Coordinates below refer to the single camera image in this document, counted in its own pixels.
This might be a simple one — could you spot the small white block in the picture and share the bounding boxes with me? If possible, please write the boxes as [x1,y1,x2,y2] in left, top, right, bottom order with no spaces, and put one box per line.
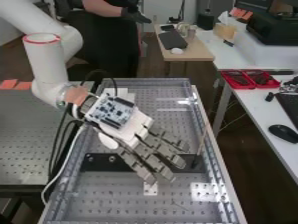
[142,182,160,196]

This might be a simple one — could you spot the white desk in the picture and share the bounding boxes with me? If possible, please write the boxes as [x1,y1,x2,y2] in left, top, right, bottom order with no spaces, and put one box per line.
[211,73,298,188]

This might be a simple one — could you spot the red tray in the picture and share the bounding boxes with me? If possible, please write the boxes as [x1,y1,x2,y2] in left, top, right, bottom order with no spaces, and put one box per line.
[245,69,282,89]
[219,69,258,90]

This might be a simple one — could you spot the black keyboard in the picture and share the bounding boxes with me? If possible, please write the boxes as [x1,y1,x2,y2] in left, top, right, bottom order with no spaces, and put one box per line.
[274,92,298,132]

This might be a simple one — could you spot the thin drill bit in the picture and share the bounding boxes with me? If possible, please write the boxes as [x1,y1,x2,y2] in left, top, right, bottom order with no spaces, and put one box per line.
[170,201,190,212]

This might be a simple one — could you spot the wooden desk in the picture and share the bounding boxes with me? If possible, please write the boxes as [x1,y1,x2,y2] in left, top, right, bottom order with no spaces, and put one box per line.
[153,22,217,63]

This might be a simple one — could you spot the tan paper bag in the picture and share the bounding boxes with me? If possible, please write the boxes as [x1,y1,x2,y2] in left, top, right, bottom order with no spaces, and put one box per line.
[211,11,239,43]

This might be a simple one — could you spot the black plate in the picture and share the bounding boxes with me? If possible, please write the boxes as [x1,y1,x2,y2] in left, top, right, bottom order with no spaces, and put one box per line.
[78,152,207,174]

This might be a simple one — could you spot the dark keyboard on wooden desk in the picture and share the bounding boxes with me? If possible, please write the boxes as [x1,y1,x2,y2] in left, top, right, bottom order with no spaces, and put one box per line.
[157,30,189,50]

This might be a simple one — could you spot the black bottle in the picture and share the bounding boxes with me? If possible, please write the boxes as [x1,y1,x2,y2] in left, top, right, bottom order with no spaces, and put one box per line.
[197,8,217,31]

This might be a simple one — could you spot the black box device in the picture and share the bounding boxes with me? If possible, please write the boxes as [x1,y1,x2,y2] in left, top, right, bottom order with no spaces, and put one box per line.
[245,9,298,46]

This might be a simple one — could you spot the clear box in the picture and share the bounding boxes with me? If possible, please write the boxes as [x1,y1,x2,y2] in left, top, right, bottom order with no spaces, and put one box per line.
[40,78,247,224]

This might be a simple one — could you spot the white cable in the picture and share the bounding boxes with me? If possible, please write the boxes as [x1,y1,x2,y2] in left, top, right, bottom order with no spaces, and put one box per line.
[40,123,89,205]

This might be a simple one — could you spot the orange paper notes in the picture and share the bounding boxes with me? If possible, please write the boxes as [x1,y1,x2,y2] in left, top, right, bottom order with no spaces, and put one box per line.
[0,78,33,91]

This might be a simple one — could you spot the dark computer monitor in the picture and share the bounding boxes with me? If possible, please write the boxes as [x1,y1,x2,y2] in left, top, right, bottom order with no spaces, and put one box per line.
[233,0,298,15]

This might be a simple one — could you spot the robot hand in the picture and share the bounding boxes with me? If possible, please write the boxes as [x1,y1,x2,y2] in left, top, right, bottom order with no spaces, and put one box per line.
[84,92,190,186]

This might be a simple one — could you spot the black computer mouse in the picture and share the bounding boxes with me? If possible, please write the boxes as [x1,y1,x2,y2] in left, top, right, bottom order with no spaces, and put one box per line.
[267,124,298,145]

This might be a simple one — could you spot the small white box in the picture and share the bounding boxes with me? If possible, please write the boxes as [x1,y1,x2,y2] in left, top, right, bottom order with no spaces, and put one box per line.
[116,87,137,101]

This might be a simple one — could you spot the black cable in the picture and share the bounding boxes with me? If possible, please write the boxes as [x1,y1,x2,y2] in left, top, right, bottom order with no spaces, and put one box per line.
[47,69,120,179]

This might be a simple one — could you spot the person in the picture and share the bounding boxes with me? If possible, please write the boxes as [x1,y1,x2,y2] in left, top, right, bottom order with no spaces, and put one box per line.
[65,0,153,79]

